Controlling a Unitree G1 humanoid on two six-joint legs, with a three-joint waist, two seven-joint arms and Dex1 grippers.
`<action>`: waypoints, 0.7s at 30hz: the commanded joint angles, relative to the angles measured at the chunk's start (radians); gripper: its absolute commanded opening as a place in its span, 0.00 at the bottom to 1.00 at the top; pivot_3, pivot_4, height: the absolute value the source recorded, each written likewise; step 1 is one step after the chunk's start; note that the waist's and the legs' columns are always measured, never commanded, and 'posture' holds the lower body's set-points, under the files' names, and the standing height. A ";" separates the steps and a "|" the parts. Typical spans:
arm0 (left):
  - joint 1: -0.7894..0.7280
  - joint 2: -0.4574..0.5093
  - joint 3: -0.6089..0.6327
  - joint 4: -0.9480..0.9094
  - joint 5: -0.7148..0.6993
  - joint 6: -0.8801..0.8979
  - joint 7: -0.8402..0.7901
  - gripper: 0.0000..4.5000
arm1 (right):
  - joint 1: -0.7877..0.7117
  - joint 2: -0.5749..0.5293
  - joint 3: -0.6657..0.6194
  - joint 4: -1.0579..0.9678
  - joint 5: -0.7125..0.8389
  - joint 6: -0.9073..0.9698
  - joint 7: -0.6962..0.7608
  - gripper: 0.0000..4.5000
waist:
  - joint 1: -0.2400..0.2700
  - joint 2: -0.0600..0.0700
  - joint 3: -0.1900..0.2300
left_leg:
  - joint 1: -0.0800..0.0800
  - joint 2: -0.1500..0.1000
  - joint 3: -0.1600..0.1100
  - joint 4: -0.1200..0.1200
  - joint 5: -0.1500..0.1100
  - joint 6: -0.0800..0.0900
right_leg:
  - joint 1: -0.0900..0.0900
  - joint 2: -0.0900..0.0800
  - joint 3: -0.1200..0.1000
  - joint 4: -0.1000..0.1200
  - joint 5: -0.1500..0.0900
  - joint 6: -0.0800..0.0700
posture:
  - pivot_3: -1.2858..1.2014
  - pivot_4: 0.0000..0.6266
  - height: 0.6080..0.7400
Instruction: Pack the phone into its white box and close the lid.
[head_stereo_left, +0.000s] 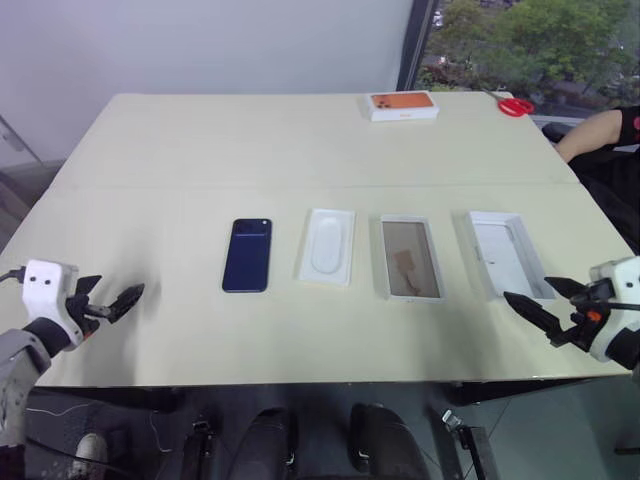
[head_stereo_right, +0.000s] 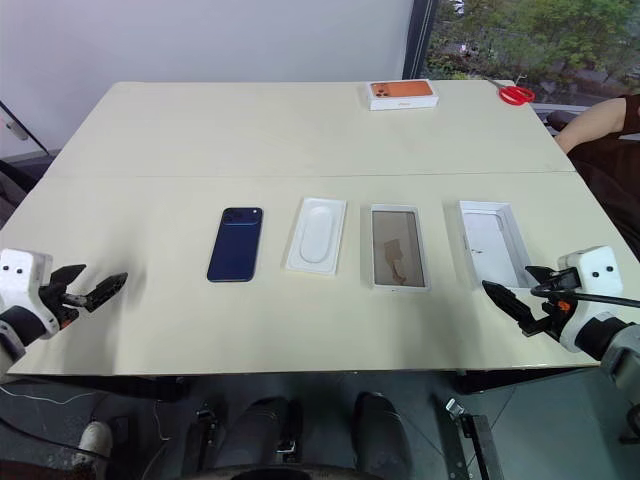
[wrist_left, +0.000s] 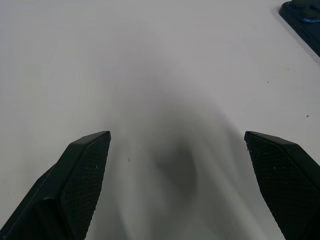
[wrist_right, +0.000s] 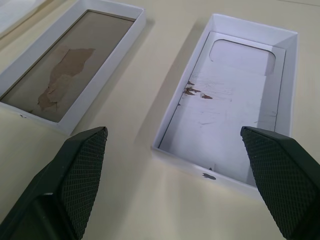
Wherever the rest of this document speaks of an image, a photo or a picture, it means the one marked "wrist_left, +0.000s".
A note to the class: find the white box with blue phone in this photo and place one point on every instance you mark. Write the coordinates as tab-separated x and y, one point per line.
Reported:
305	26

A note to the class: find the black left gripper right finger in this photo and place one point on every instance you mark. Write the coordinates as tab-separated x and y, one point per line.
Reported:
282	175

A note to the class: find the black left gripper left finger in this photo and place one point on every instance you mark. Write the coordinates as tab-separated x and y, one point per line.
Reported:
75	180

